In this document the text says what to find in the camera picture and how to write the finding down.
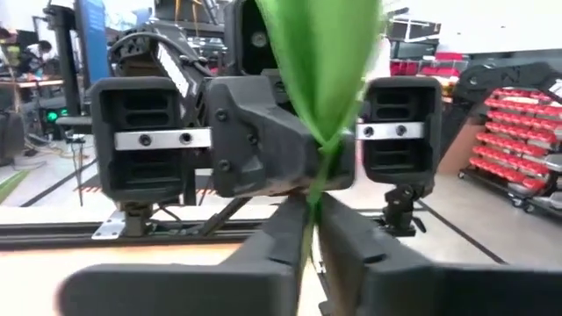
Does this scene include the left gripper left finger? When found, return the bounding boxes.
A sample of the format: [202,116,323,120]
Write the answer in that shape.
[55,194,314,316]

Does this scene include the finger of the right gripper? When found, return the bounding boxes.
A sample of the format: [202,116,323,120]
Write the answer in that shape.
[326,130,357,191]
[207,74,321,199]

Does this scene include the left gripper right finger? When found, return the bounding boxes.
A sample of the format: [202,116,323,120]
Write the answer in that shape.
[316,191,562,316]

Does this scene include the dark maroon artificial tulip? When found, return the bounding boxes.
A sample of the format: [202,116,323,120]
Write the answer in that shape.
[256,0,384,282]

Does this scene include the black mat with orange stripes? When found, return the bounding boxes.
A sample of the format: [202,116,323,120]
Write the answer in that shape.
[72,186,220,197]

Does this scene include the thin black stand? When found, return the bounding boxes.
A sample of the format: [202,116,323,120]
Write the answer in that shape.
[69,133,87,207]

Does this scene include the black box with green lights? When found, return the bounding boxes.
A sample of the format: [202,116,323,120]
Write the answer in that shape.
[41,104,71,133]

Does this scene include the brown cardboard box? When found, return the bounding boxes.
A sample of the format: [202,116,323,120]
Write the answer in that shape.
[438,116,482,176]

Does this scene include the red storage cabinets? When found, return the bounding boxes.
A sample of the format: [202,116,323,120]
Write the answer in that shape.
[389,52,469,78]

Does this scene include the wooden top work tables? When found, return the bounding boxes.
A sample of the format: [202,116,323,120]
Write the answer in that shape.
[0,77,67,113]

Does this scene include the blue banner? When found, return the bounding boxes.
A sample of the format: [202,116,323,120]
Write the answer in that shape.
[74,0,111,89]

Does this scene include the black and white boxes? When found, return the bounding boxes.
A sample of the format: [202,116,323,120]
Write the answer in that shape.
[385,17,443,45]

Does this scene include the person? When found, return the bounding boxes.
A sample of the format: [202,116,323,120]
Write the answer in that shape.
[17,39,56,80]

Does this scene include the rack of red bins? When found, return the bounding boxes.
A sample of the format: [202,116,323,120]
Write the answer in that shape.
[458,85,562,216]

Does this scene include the white metal bracket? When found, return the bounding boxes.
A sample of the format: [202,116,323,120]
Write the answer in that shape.
[90,209,128,241]

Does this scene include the black post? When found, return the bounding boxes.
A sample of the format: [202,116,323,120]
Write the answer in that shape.
[43,4,83,118]

